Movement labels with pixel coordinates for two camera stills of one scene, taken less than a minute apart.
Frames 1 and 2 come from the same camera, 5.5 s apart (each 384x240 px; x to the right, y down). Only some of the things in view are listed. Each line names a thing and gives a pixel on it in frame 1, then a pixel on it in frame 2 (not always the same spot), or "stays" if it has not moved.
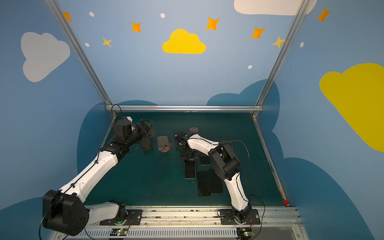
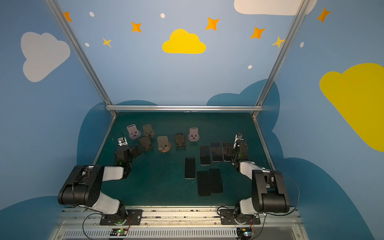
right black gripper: [180, 139] to [235, 149]
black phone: [205, 160] stays
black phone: [189, 169] stays
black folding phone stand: [145, 142] stays
